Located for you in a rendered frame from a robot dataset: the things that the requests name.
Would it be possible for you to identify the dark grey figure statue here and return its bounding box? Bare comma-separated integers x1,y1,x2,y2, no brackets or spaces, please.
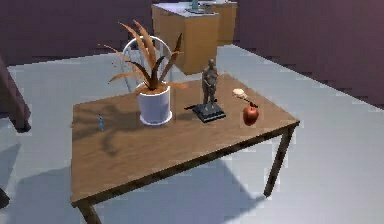
192,58,227,124

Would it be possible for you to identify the white metal chair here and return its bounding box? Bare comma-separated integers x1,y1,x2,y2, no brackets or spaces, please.
121,35,177,111

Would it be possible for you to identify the brown plant in white pot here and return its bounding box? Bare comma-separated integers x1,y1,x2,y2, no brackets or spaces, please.
98,19,189,127

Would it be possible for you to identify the brown wooden table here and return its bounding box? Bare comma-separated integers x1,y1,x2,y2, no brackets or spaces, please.
69,73,301,224

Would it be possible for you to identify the red apple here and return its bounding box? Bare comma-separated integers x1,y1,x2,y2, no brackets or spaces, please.
242,102,260,127

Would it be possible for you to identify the tan wooden counter cabinet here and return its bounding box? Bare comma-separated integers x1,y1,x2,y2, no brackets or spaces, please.
151,0,239,76

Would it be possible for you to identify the beige spoon with dark handle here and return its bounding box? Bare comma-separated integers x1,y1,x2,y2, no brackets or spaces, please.
232,88,258,108

